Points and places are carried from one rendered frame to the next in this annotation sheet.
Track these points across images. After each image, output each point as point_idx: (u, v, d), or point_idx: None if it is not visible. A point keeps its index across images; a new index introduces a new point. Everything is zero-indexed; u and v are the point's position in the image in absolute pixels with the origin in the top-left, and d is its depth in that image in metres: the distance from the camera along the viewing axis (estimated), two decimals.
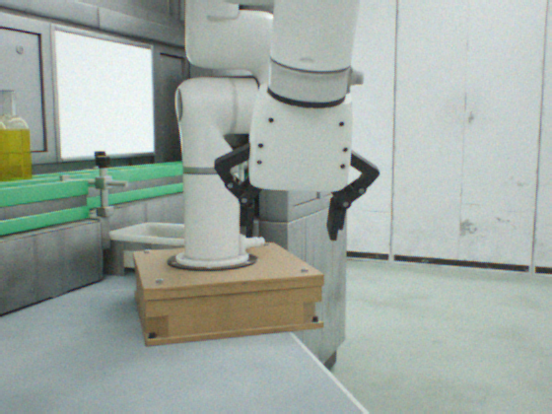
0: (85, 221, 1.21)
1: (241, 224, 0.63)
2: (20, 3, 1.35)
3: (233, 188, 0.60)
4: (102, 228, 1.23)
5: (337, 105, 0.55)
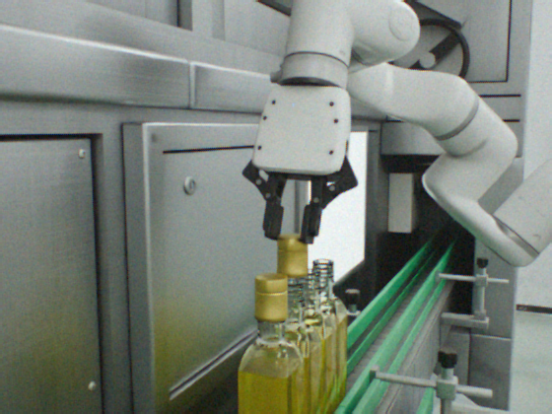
0: None
1: (317, 232, 0.65)
2: None
3: (332, 195, 0.65)
4: None
5: None
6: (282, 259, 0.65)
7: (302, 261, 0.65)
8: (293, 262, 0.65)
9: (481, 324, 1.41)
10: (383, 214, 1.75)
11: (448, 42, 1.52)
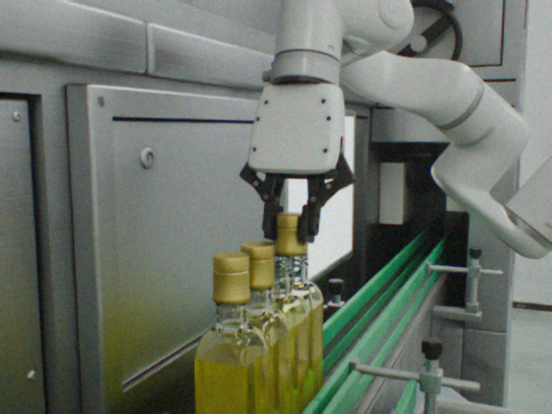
0: None
1: (316, 231, 0.65)
2: (259, 80, 0.89)
3: (330, 192, 0.65)
4: None
5: None
6: None
7: (267, 272, 0.60)
8: (257, 273, 0.59)
9: (474, 317, 1.35)
10: (374, 205, 1.69)
11: (441, 25, 1.46)
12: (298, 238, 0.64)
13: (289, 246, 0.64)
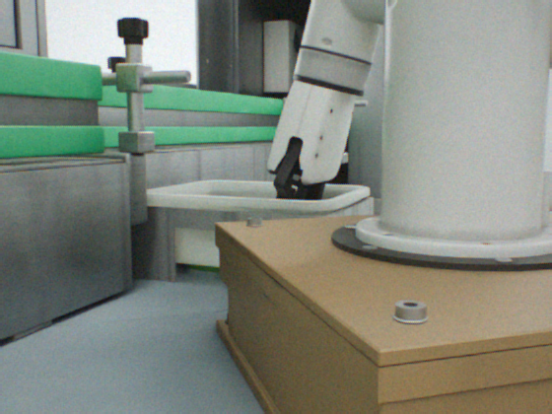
0: (96, 160, 0.54)
1: None
2: None
3: (293, 197, 0.60)
4: (131, 176, 0.56)
5: None
6: None
7: None
8: None
9: None
10: (253, 66, 1.49)
11: None
12: None
13: None
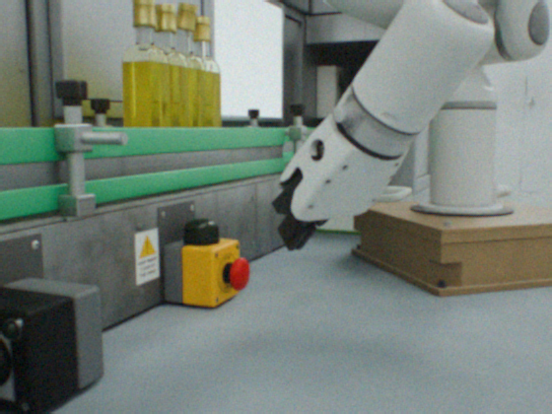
0: (282, 174, 1.10)
1: None
2: None
3: None
4: None
5: None
6: (157, 19, 0.95)
7: (170, 20, 0.95)
8: (164, 20, 0.95)
9: None
10: (310, 100, 2.04)
11: None
12: (189, 19, 1.00)
13: (182, 23, 1.00)
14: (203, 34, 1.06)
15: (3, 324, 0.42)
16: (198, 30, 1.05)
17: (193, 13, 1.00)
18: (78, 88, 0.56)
